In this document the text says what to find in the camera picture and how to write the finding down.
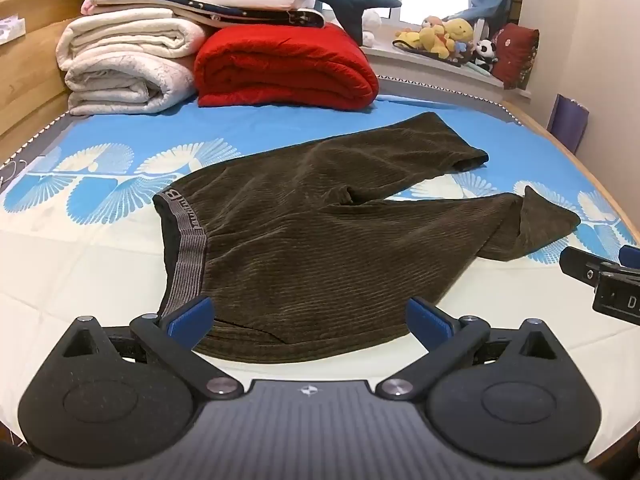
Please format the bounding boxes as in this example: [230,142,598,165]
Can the panda plush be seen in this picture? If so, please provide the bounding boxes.
[472,40,499,74]

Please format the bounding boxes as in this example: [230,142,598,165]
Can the navy trimmed white blanket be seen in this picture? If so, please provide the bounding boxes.
[95,0,326,29]

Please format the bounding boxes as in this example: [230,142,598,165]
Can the purple bag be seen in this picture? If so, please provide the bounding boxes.
[546,93,591,156]

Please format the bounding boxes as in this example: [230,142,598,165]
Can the red cushion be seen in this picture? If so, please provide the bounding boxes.
[491,22,541,91]

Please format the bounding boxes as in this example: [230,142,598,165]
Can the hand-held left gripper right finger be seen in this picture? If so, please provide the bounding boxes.
[375,297,572,403]

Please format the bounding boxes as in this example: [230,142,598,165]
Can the cream folded blanket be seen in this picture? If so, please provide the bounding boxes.
[55,7,211,73]

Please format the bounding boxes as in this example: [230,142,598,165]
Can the wooden bed rail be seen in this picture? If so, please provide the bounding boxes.
[500,99,640,248]

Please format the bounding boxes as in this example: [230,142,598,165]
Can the brown corduroy pants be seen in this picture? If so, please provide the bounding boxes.
[152,111,582,364]

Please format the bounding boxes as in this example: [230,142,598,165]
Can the wooden headboard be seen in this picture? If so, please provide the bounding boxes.
[0,0,108,150]

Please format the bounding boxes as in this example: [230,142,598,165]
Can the red folded quilt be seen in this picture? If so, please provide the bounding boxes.
[192,24,379,110]

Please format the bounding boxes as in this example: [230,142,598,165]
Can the blue printed bedsheet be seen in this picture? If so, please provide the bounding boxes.
[0,91,640,466]

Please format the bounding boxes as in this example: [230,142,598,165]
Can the white folded quilt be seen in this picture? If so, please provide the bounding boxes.
[65,52,198,117]

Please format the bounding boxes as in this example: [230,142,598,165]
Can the white plush toy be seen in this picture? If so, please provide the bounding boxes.
[361,10,384,49]

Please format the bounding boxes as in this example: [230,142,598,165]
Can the yellow bear plush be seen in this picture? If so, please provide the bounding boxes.
[442,17,476,56]
[395,16,452,60]

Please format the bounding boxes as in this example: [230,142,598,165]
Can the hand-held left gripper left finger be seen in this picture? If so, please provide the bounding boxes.
[59,296,246,401]

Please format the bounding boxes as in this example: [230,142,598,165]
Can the windowsill ledge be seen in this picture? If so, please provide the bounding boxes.
[360,42,506,105]

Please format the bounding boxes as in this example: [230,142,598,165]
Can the tissue pack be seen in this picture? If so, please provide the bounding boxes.
[0,16,27,42]

